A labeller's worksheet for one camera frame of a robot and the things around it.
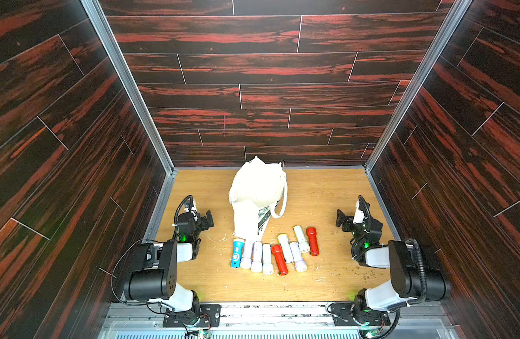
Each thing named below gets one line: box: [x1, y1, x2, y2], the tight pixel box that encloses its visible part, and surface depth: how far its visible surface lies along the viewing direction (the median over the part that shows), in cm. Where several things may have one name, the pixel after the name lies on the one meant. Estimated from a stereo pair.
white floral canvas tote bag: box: [228, 155, 289, 243], surface depth 86 cm
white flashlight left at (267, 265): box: [262, 243, 275, 276], surface depth 86 cm
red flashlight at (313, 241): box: [306, 226, 320, 257], surface depth 92 cm
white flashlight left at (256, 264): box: [250, 240, 263, 274], surface depth 86 cm
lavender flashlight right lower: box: [288, 241, 308, 273], surface depth 87 cm
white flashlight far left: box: [240, 240, 255, 270], surface depth 87 cm
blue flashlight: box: [231, 237, 246, 269], surface depth 88 cm
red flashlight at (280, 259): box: [269, 243, 289, 277], surface depth 86 cm
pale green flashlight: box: [293, 224, 311, 254], surface depth 91 cm
